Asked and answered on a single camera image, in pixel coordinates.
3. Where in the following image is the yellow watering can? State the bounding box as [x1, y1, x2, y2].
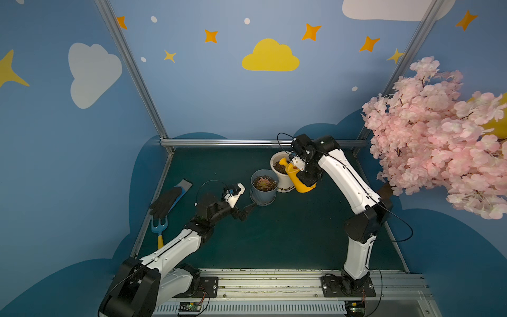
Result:
[279, 158, 316, 194]

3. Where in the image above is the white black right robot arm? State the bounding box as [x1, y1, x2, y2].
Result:
[290, 134, 388, 293]

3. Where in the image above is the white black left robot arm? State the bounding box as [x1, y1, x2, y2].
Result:
[97, 193, 257, 316]

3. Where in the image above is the dark succulent in white pot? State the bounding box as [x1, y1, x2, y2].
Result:
[273, 161, 287, 175]

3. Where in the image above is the red-green succulent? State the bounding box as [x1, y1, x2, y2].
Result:
[253, 176, 277, 192]

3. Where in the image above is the blue-grey plant pot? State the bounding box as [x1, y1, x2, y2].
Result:
[250, 169, 278, 206]

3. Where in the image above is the white plant pot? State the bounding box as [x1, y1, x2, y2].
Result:
[270, 151, 294, 185]

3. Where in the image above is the white pot saucer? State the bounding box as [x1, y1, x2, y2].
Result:
[277, 184, 295, 193]

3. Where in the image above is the black garden glove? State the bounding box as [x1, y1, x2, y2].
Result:
[149, 191, 172, 219]

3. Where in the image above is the blue garden hand fork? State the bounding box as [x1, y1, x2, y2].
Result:
[151, 216, 168, 250]

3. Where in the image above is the left green circuit board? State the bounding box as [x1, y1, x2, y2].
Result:
[178, 302, 202, 314]

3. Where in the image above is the green circuit board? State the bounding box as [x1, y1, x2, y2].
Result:
[345, 301, 366, 317]
[178, 302, 202, 314]

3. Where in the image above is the pink blossom artificial tree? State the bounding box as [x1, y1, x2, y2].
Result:
[363, 57, 506, 220]

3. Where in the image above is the right green circuit board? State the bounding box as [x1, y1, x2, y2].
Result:
[345, 301, 366, 317]

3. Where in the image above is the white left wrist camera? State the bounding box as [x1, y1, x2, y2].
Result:
[223, 183, 246, 209]

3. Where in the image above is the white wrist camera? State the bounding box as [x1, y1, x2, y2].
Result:
[223, 183, 246, 209]
[290, 155, 306, 171]

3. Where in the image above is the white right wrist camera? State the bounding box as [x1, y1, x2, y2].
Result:
[290, 155, 306, 171]

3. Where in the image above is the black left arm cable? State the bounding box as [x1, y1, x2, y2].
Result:
[195, 180, 232, 207]

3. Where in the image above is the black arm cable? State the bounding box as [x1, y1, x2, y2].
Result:
[195, 180, 232, 207]
[276, 132, 415, 243]

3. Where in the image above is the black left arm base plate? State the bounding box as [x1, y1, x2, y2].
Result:
[175, 276, 219, 298]

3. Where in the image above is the aluminium frame rail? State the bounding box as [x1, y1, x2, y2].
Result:
[160, 138, 369, 149]

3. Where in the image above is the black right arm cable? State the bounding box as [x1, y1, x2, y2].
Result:
[276, 132, 415, 243]

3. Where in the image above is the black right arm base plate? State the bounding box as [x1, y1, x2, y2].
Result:
[320, 273, 376, 298]

